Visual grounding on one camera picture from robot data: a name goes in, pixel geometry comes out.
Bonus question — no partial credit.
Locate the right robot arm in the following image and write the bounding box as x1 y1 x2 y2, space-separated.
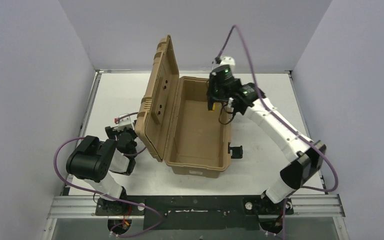
206 64 326 204

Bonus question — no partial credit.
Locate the tan plastic toolbox bin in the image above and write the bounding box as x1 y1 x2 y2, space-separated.
135 35 232 178

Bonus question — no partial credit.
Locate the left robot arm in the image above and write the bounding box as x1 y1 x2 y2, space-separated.
66 126 138 216

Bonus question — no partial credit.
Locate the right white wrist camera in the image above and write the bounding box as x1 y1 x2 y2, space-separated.
211 55 236 72

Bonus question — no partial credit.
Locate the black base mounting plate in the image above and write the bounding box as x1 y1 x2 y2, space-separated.
95 195 294 234

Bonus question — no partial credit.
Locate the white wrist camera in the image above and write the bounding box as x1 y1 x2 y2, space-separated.
114 114 134 132
211 55 236 72

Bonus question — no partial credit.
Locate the aluminium front rail frame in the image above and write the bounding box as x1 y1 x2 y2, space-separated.
42 194 349 240

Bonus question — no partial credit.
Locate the black toolbox latch front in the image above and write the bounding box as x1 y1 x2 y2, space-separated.
228 142 244 159

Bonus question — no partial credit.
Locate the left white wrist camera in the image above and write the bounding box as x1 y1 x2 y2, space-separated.
114 114 134 132

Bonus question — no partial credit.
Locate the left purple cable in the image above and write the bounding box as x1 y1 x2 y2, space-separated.
53 111 164 239

